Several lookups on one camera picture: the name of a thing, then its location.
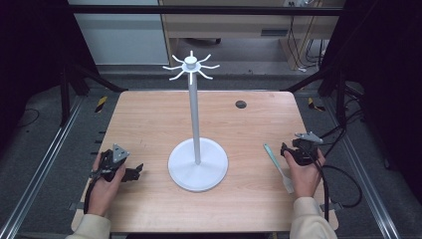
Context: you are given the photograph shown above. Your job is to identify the black metal frame stand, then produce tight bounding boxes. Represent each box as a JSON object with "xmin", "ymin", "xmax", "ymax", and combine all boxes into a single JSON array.
[
  {"xmin": 58, "ymin": 61, "xmax": 128, "ymax": 127},
  {"xmin": 285, "ymin": 64, "xmax": 349, "ymax": 127}
]

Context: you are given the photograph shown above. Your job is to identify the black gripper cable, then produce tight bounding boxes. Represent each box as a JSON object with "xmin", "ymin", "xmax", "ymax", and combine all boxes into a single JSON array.
[
  {"xmin": 300, "ymin": 144, "xmax": 363, "ymax": 223},
  {"xmin": 83, "ymin": 170, "xmax": 102, "ymax": 215}
]

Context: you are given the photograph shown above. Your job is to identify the black horizontal metal bar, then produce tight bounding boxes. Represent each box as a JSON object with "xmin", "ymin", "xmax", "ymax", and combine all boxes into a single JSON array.
[{"xmin": 67, "ymin": 4, "xmax": 344, "ymax": 17}]

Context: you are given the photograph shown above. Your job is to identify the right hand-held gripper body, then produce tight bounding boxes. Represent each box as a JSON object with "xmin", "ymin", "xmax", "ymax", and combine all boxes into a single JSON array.
[{"xmin": 291, "ymin": 130, "xmax": 324, "ymax": 166}]

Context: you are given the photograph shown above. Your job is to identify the black cables under desk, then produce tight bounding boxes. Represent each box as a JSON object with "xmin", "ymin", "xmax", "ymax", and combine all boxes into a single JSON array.
[{"xmin": 288, "ymin": 15, "xmax": 328, "ymax": 74}]

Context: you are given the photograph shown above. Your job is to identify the black floor cables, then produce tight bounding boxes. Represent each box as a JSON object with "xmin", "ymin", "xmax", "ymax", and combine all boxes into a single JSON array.
[{"xmin": 318, "ymin": 83, "xmax": 367, "ymax": 158}]

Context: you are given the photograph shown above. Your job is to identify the person's left hand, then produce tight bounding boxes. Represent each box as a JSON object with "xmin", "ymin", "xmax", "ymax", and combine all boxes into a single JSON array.
[{"xmin": 86, "ymin": 152, "xmax": 127, "ymax": 218}]

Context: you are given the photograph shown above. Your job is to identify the yellow black tape strip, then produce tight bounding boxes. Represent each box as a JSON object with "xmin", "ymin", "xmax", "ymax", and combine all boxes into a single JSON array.
[
  {"xmin": 307, "ymin": 97, "xmax": 326, "ymax": 113},
  {"xmin": 95, "ymin": 96, "xmax": 109, "ymax": 115}
]

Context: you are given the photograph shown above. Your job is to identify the person's right hand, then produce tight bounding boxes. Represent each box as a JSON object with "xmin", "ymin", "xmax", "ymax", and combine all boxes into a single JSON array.
[{"xmin": 283, "ymin": 148, "xmax": 327, "ymax": 200}]

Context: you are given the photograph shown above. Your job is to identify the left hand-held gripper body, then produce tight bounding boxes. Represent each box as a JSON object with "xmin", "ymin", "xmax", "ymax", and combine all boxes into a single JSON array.
[{"xmin": 89, "ymin": 142, "xmax": 131, "ymax": 183}]

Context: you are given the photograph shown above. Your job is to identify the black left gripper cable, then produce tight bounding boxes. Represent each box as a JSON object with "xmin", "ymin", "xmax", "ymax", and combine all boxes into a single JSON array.
[{"xmin": 83, "ymin": 170, "xmax": 102, "ymax": 215}]

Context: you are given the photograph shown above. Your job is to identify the white cabinet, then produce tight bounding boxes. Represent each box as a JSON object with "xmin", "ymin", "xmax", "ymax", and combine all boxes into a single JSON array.
[{"xmin": 68, "ymin": 0, "xmax": 170, "ymax": 66}]

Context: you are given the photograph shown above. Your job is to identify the teal handled silicone brush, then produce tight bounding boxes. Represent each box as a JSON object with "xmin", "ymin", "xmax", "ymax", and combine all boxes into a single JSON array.
[{"xmin": 263, "ymin": 142, "xmax": 296, "ymax": 195}]

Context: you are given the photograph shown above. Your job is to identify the aluminium floor rail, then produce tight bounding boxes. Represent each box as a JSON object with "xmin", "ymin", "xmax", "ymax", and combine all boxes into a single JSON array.
[
  {"xmin": 320, "ymin": 96, "xmax": 402, "ymax": 239},
  {"xmin": 0, "ymin": 96, "xmax": 85, "ymax": 239}
]

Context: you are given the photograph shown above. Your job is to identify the white hook stand rack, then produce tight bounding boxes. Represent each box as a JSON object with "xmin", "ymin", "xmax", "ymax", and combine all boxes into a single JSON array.
[{"xmin": 161, "ymin": 50, "xmax": 230, "ymax": 193}]

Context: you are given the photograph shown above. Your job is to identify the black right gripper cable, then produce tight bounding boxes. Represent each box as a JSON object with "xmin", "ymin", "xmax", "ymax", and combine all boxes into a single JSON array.
[{"xmin": 300, "ymin": 144, "xmax": 363, "ymax": 223}]

